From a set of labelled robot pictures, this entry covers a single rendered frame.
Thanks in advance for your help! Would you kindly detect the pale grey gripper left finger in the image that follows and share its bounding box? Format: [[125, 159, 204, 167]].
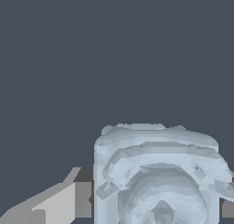
[[0, 166, 94, 224]]

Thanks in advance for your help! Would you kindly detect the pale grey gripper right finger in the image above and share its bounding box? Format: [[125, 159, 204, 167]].
[[220, 172, 234, 219]]

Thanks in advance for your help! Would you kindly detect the pale blue-grey lumpy object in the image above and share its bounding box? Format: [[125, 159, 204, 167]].
[[92, 123, 234, 224]]

